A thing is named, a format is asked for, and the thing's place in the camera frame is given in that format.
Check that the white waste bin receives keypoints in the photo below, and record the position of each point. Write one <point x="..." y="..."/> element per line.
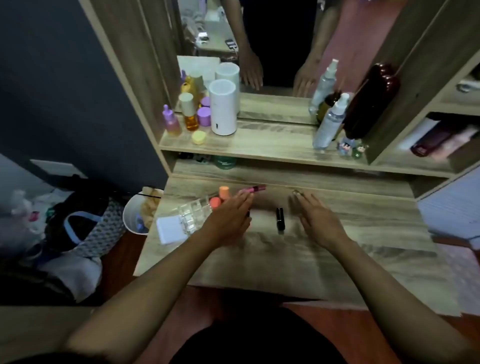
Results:
<point x="140" y="213"/>

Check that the orange serum bottle white cap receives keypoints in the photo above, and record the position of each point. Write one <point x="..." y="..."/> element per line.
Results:
<point x="189" y="112"/>

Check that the green jar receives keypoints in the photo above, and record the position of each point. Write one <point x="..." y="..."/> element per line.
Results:
<point x="225" y="162"/>

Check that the small yellow jar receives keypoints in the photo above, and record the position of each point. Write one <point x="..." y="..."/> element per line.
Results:
<point x="199" y="137"/>

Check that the person's right forearm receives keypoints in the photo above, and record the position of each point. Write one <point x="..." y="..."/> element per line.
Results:
<point x="390" y="300"/>

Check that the purple cosmetic jar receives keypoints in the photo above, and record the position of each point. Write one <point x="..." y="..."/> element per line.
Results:
<point x="204" y="117"/>

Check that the black lipstick tube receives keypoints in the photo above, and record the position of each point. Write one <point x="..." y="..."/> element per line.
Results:
<point x="280" y="219"/>

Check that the small blue figurine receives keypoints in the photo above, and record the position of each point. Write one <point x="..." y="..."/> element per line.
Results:
<point x="345" y="146"/>

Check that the coral cap nail polish bottle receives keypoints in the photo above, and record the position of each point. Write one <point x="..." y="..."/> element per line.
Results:
<point x="215" y="203"/>

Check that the person's left forearm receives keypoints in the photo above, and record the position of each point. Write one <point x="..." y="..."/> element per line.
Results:
<point x="150" y="296"/>

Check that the purple dropper bottle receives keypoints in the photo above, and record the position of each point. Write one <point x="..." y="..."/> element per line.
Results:
<point x="171" y="122"/>

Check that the person's left hand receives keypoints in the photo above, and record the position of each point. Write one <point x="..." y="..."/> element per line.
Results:
<point x="225" y="221"/>

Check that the small green figurine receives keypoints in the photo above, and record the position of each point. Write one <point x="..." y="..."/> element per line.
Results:
<point x="360" y="151"/>

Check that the clear acrylic cosmetics organizer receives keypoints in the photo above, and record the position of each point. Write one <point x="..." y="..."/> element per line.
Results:
<point x="193" y="215"/>

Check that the white square box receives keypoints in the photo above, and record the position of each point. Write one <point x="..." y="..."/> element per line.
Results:
<point x="171" y="229"/>

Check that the amber glass bottle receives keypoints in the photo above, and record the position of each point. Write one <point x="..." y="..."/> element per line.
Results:
<point x="325" y="107"/>

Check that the person's right fingers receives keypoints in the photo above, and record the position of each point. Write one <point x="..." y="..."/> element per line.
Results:
<point x="304" y="204"/>

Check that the person's black clothing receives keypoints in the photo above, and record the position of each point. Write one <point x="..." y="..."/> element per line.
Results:
<point x="258" y="337"/>

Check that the person's left fingers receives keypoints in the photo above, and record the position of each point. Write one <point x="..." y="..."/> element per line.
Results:
<point x="240" y="200"/>

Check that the clear spray bottle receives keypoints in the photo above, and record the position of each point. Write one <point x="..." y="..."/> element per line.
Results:
<point x="332" y="122"/>

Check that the white cylindrical humidifier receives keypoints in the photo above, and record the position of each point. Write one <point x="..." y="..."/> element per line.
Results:
<point x="222" y="108"/>

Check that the wall mirror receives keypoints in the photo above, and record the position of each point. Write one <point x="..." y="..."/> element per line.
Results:
<point x="277" y="45"/>

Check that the wooden vanity shelf unit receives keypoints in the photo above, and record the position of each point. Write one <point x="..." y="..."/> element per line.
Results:
<point x="270" y="146"/>

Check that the person's right hand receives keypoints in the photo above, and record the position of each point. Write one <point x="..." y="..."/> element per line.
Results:
<point x="322" y="225"/>

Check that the pink lip gloss tube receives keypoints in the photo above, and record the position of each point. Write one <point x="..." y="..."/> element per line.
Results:
<point x="257" y="188"/>

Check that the white cloth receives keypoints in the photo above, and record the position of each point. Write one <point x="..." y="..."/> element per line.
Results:
<point x="71" y="275"/>

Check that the dark brown large bottle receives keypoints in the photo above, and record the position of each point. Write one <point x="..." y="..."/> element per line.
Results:
<point x="369" y="101"/>

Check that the dark red tumbler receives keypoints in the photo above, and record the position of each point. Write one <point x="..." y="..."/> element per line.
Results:
<point x="431" y="142"/>

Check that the pink folded item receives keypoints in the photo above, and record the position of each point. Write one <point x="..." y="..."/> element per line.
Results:
<point x="457" y="140"/>

